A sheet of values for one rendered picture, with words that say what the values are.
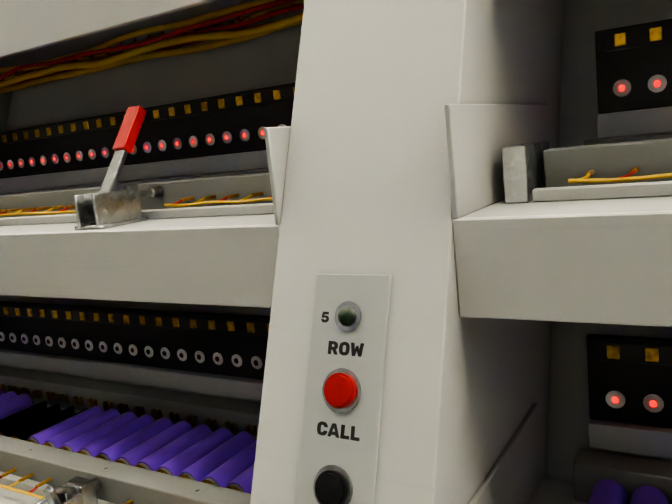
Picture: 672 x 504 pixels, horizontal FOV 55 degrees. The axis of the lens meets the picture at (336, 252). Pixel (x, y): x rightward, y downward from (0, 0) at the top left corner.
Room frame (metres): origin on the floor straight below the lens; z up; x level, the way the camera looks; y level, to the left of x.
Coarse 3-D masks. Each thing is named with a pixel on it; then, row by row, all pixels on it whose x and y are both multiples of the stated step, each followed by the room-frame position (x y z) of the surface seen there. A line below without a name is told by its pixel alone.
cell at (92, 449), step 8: (144, 416) 0.55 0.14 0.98; (128, 424) 0.54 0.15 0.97; (136, 424) 0.54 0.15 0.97; (144, 424) 0.54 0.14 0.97; (112, 432) 0.52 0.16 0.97; (120, 432) 0.53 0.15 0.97; (128, 432) 0.53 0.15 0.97; (96, 440) 0.51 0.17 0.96; (104, 440) 0.51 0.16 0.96; (112, 440) 0.52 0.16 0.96; (120, 440) 0.52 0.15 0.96; (88, 448) 0.50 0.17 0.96; (96, 448) 0.51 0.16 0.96; (104, 448) 0.51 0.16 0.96
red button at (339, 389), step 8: (336, 376) 0.30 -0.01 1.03; (344, 376) 0.30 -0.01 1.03; (328, 384) 0.30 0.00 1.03; (336, 384) 0.30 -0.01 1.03; (344, 384) 0.30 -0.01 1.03; (352, 384) 0.30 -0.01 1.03; (328, 392) 0.30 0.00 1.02; (336, 392) 0.30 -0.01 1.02; (344, 392) 0.30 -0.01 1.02; (352, 392) 0.30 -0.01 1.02; (328, 400) 0.30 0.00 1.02; (336, 400) 0.30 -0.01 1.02; (344, 400) 0.30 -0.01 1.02; (352, 400) 0.30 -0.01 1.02
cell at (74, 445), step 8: (120, 416) 0.55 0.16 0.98; (128, 416) 0.56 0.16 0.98; (136, 416) 0.56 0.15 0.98; (104, 424) 0.54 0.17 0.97; (112, 424) 0.54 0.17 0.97; (120, 424) 0.55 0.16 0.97; (88, 432) 0.53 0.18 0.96; (96, 432) 0.53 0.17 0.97; (104, 432) 0.53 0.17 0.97; (72, 440) 0.52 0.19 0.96; (80, 440) 0.52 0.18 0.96; (88, 440) 0.52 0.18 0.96; (72, 448) 0.51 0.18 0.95; (80, 448) 0.52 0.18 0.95
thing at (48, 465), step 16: (0, 448) 0.51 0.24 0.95; (16, 448) 0.51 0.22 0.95; (32, 448) 0.50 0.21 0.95; (48, 448) 0.50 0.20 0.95; (0, 464) 0.51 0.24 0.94; (16, 464) 0.50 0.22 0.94; (32, 464) 0.49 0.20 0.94; (48, 464) 0.48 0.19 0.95; (64, 464) 0.47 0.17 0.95; (80, 464) 0.47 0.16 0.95; (96, 464) 0.47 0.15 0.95; (112, 464) 0.46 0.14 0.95; (48, 480) 0.48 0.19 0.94; (64, 480) 0.47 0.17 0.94; (112, 480) 0.44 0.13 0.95; (128, 480) 0.44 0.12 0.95; (144, 480) 0.44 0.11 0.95; (160, 480) 0.43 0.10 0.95; (176, 480) 0.43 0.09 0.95; (192, 480) 0.43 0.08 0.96; (32, 496) 0.47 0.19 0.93; (112, 496) 0.45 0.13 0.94; (128, 496) 0.44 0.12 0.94; (144, 496) 0.43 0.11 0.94; (160, 496) 0.42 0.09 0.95; (176, 496) 0.41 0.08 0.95; (192, 496) 0.41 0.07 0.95; (208, 496) 0.41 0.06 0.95; (224, 496) 0.40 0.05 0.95; (240, 496) 0.40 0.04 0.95
